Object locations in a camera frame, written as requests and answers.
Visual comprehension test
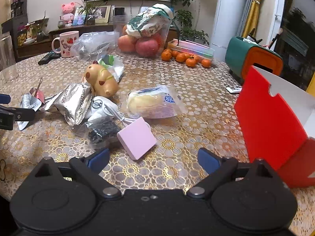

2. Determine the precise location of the tangerine two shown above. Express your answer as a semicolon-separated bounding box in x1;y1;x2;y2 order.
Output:
175;53;186;63

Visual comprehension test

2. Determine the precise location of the clear zip plastic bag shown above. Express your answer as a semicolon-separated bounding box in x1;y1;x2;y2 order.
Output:
70;31;120;61

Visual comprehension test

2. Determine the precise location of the wooden picture frame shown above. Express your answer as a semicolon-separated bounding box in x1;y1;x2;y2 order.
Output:
94;5;111;24

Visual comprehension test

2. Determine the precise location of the tangerine three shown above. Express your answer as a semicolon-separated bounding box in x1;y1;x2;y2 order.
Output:
185;58;197;68

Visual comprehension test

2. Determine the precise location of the tissue paper pack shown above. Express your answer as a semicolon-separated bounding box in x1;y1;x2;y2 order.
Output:
97;54;124;83

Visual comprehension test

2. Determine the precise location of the clear glass jar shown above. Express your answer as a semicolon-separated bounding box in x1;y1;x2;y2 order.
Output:
0;32;19;83

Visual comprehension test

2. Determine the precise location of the pink strawberry mug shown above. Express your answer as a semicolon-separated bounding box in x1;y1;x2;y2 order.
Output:
51;31;79;58

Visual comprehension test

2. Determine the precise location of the small potted grass plant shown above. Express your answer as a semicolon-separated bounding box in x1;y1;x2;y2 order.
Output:
77;0;103;25

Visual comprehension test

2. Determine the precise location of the pink pig plush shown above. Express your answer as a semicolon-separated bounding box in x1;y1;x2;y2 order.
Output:
61;2;75;27

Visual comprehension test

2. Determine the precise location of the green leafy houseplant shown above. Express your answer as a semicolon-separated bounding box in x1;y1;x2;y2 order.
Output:
169;0;209;45

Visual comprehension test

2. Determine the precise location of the green white cloth bag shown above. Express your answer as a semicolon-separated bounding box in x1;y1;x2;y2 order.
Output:
125;3;174;39

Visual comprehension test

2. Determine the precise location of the pink square charger box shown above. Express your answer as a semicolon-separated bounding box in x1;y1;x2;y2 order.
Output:
117;117;157;160

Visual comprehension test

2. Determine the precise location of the tangerine one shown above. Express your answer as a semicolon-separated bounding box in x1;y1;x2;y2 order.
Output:
161;51;172;61

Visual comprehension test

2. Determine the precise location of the black speaker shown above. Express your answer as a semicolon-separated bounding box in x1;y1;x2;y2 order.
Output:
114;7;125;16

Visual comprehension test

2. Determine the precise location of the yellow curtain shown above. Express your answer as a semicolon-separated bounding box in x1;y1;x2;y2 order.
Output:
242;0;261;37

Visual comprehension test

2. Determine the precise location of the bread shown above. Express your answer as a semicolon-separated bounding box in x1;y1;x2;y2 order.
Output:
122;85;187;119

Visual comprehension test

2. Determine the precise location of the small silver foil packet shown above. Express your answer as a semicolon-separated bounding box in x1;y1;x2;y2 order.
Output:
18;93;42;131

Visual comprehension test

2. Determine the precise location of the red apple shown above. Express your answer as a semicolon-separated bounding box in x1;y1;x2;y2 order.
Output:
135;38;159;58
118;35;137;53

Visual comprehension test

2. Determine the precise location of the black remote control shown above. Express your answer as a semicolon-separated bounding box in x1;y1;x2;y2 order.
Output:
38;51;61;65

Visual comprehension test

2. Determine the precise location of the wooden tv cabinet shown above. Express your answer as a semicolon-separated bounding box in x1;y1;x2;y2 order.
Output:
14;22;178;60

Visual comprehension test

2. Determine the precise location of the pastel folder stack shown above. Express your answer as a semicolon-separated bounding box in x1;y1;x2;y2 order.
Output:
167;39;214;59

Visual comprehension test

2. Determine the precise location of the white cable charger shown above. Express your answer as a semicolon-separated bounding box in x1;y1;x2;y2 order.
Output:
84;96;135;125

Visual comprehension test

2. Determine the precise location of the green orange tissue box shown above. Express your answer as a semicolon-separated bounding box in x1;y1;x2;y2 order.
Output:
225;37;284;84

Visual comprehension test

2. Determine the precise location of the silver foil snack bag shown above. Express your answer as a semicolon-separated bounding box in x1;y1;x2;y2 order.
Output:
52;83;93;126

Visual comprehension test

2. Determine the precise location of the small white paper packet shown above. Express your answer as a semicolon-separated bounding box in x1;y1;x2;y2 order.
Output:
226;87;242;94

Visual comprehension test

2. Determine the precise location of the red cardboard box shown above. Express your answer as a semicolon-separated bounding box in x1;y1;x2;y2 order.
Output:
234;66;314;188

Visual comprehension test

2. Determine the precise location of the small black items bag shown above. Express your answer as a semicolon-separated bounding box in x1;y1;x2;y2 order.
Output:
74;117;121;150

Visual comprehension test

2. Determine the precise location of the tangerine four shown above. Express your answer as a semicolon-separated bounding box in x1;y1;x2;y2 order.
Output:
201;59;211;68

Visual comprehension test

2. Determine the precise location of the clear fruit bowl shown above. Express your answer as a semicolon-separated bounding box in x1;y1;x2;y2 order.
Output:
114;15;171;58

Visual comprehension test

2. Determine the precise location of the red apple front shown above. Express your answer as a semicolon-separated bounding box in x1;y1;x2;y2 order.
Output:
135;38;159;58

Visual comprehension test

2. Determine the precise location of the red apple left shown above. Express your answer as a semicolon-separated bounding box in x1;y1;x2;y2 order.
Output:
118;35;137;53

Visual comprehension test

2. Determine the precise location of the yellow spotted toy figure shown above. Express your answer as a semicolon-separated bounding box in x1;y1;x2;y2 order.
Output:
84;63;119;98

